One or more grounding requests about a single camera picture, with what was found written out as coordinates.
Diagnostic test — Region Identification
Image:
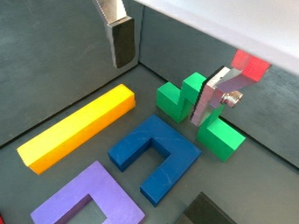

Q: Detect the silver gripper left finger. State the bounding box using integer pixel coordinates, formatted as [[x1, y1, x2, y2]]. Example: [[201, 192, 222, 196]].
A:
[[92, 0, 136, 68]]

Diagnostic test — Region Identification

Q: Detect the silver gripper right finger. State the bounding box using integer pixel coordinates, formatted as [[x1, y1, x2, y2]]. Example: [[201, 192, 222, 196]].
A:
[[190, 66, 242, 126]]

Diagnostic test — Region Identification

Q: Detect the purple U-shaped block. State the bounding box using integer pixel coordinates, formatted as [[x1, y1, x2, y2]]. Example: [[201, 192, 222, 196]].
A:
[[30, 161, 145, 224]]

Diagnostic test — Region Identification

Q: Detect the red board with cutouts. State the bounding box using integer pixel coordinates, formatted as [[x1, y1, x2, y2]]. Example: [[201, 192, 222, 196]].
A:
[[230, 50, 270, 82]]

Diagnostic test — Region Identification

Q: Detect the black angled fixture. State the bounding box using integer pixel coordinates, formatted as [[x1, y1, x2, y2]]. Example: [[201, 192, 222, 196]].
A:
[[173, 192, 237, 224]]

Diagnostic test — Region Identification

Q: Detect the green stepped block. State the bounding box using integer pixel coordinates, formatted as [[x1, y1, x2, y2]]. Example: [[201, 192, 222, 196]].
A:
[[156, 73, 245, 162]]

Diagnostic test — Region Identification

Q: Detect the blue U-shaped block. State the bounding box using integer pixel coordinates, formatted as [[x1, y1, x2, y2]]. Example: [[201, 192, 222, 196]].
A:
[[106, 115, 201, 207]]

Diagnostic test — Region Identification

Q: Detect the yellow long block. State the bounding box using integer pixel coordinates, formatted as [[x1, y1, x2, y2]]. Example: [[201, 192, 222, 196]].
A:
[[17, 84, 136, 174]]

